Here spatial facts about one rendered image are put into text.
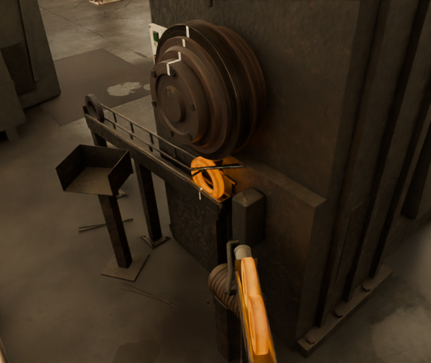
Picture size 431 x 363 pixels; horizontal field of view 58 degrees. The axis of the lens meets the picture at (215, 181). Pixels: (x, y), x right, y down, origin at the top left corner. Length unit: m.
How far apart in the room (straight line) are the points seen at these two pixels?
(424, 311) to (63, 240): 2.02
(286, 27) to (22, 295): 1.87
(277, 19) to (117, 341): 1.55
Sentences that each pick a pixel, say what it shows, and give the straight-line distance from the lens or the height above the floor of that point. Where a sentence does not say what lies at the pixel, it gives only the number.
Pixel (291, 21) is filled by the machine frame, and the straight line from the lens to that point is 1.16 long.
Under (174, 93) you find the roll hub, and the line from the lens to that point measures 1.27.
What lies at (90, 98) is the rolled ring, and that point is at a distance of 2.39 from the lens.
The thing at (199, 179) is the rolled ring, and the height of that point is 0.72.
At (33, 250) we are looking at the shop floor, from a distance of 2.59.
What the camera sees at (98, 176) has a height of 0.60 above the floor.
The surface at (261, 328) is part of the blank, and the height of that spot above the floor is 0.78.
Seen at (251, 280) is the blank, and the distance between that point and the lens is 1.17.
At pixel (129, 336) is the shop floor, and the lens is 2.03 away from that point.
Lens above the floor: 1.69
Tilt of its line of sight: 37 degrees down
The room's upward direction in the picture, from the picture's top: 3 degrees counter-clockwise
